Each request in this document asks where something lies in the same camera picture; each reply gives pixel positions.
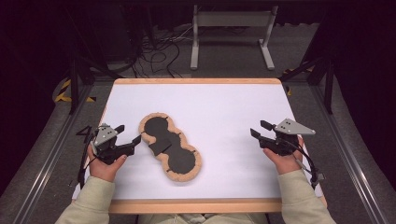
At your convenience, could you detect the black metal stand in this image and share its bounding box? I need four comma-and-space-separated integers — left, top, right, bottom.
64, 6, 123, 115
278, 55, 336, 115

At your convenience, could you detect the person's right hand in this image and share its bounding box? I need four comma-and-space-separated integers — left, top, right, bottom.
262, 135, 305, 175

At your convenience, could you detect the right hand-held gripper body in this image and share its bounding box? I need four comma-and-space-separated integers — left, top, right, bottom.
258, 118, 317, 157

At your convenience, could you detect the yellow black hazard tape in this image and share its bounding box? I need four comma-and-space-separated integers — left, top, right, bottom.
53, 78, 96, 104

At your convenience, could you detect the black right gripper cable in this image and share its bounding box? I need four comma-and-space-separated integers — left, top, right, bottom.
288, 138, 325, 189

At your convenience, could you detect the white metal desk frame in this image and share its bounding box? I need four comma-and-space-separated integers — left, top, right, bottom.
190, 4, 279, 71

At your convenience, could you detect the tangle of black floor cables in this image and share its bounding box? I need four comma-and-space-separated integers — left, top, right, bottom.
132, 26, 194, 79

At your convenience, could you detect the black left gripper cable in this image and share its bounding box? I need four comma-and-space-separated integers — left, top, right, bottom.
76, 125, 97, 189

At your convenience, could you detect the person's left hand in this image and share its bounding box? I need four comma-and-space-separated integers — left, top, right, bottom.
86, 143, 128, 184

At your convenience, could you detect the aluminium floor rail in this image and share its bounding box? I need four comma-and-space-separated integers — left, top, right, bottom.
11, 83, 95, 224
310, 83, 390, 224

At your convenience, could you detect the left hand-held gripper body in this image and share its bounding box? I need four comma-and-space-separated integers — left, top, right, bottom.
92, 123, 136, 166

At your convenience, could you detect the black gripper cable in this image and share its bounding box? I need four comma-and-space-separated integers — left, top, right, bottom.
76, 125, 97, 189
288, 138, 325, 189

